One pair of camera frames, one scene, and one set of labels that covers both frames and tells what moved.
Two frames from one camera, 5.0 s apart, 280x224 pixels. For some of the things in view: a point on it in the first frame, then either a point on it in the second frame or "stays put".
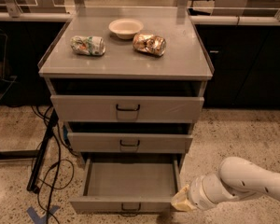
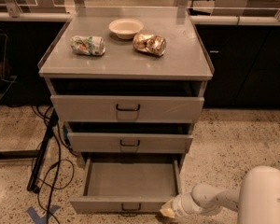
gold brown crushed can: x=155 y=45 stays put
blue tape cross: x=37 y=219 stays put
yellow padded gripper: x=196 y=192 → x=178 y=206
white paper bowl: x=125 y=28 stays put
